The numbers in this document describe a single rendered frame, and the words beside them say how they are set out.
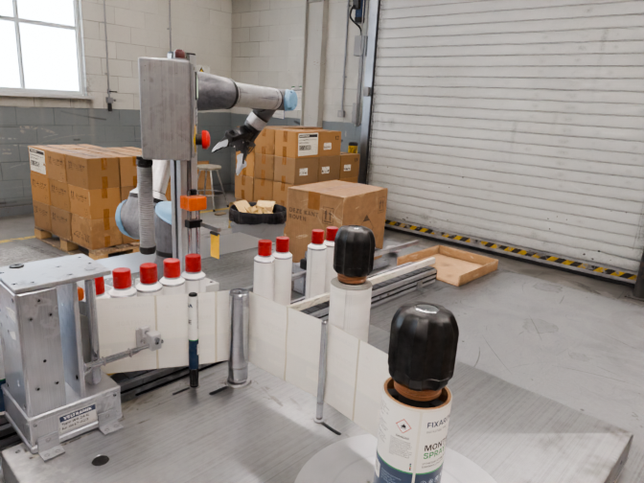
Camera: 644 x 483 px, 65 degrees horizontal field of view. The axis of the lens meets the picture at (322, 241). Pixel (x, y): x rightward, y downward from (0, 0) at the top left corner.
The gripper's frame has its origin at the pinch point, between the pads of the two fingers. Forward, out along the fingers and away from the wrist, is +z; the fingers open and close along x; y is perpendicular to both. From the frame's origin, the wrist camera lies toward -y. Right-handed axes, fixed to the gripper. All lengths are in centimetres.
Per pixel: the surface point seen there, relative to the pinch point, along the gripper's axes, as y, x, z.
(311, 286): -59, -70, -9
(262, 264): -77, -60, -11
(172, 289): -99, -55, -3
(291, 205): -19.6, -40.0, -11.8
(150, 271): -103, -51, -5
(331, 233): -55, -64, -23
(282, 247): -72, -60, -16
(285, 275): -71, -65, -11
